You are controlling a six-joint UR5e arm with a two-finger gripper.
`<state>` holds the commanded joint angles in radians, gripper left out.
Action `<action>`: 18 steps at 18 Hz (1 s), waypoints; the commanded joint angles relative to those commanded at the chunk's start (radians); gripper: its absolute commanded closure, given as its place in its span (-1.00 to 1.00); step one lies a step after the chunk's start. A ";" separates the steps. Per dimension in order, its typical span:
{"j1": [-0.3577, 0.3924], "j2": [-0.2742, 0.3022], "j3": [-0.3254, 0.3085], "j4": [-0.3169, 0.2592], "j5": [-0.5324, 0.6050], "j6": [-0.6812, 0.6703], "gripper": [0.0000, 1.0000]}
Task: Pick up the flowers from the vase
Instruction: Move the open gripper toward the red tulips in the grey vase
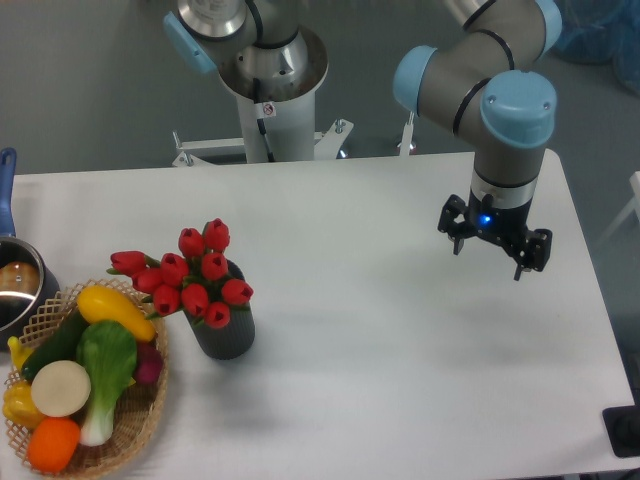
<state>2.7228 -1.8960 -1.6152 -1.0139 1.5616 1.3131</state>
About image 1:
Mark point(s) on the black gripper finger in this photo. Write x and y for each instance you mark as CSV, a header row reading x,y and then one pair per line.
x,y
531,250
454,222

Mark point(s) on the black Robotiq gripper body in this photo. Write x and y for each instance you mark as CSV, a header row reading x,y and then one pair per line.
x,y
506,228

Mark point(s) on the red tulip bouquet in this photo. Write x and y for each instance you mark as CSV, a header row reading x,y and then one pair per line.
x,y
197,280

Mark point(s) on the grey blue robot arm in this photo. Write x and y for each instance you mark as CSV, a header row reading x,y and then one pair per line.
x,y
482,90

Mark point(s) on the dark grey ribbed vase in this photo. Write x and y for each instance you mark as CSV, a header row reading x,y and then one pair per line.
x,y
227,335

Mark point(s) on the black device at table edge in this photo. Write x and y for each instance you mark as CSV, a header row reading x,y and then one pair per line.
x,y
622,426

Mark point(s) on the blue plastic bag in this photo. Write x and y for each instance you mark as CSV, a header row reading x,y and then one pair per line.
x,y
602,32

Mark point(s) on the purple red radish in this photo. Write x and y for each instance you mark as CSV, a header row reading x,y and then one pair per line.
x,y
149,364

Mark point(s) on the yellow squash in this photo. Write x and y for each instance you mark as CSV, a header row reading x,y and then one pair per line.
x,y
98,303

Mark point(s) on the green bok choy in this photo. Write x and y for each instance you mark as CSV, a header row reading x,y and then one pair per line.
x,y
108,353

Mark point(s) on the woven wicker basket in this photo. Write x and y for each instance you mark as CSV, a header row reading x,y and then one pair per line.
x,y
137,411

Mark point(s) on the dark green cucumber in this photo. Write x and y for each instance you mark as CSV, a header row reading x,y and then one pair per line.
x,y
60,345

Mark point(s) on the white round radish slice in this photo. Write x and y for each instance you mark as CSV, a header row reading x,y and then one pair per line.
x,y
61,388

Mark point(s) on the yellow banana tip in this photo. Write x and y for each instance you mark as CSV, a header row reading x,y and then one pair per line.
x,y
19,353

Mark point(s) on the orange fruit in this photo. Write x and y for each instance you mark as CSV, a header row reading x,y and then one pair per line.
x,y
53,444

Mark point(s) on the yellow bell pepper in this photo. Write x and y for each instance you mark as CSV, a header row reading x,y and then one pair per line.
x,y
19,407

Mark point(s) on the white frame at right edge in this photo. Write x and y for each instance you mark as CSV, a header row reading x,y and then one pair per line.
x,y
631,208

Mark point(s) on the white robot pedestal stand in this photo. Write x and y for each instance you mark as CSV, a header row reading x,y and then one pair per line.
x,y
271,132

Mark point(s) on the blue handled saucepan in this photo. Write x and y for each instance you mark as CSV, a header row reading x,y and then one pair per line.
x,y
26,282

